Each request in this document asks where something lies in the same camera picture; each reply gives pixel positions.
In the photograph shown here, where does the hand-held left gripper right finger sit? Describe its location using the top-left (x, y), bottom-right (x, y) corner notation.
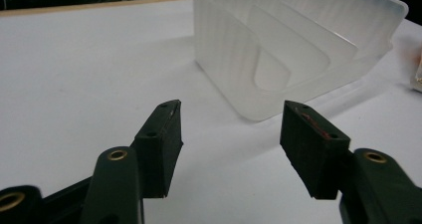
top-left (279, 100), bottom-right (422, 224)

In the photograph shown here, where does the translucent white plastic storage bin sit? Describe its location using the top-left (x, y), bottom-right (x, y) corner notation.
top-left (190, 0), bottom-right (410, 122)

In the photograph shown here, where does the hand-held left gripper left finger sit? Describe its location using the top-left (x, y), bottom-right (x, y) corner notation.
top-left (80, 99), bottom-right (184, 224)

